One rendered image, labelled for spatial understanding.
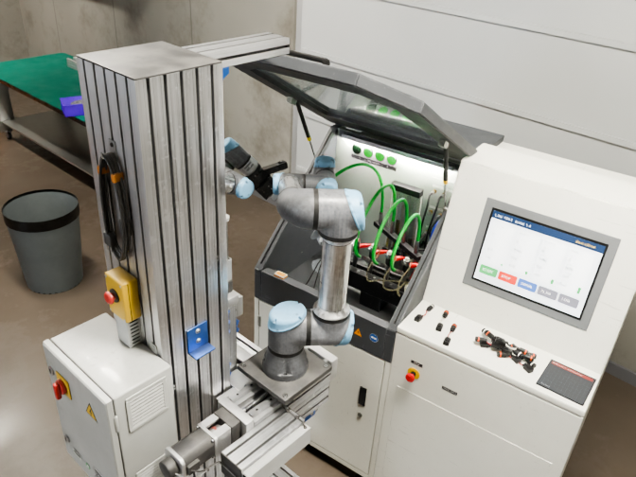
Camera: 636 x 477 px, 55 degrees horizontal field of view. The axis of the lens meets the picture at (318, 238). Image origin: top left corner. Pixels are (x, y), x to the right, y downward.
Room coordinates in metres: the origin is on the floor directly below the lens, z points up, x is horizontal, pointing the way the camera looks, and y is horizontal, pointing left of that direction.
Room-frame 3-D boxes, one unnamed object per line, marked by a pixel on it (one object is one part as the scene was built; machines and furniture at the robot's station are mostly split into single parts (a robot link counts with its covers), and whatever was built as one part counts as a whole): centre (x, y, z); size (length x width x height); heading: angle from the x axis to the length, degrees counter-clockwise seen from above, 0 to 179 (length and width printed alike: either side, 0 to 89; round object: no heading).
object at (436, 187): (2.31, -0.51, 1.20); 0.13 x 0.03 x 0.31; 57
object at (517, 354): (1.70, -0.71, 1.01); 0.23 x 0.11 x 0.06; 57
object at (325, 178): (1.88, 0.00, 1.52); 0.11 x 0.11 x 0.08; 5
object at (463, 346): (1.72, -0.67, 0.96); 0.70 x 0.22 x 0.03; 57
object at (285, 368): (1.50, 0.08, 1.09); 0.15 x 0.15 x 0.10
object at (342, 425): (2.01, -0.03, 0.44); 0.65 x 0.02 x 0.68; 57
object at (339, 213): (1.51, -0.05, 1.41); 0.15 x 0.12 x 0.55; 95
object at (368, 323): (2.02, -0.04, 0.87); 0.62 x 0.04 x 0.16; 57
